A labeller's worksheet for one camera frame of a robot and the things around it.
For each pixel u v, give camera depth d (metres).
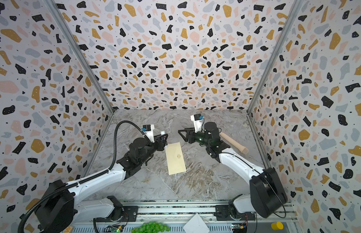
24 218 0.35
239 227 0.72
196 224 0.68
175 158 0.95
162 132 0.77
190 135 0.70
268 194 0.42
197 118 0.71
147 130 0.68
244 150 0.95
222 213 0.74
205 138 0.66
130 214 0.73
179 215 0.75
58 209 0.40
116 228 0.70
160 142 0.69
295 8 0.72
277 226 0.67
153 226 0.68
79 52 0.86
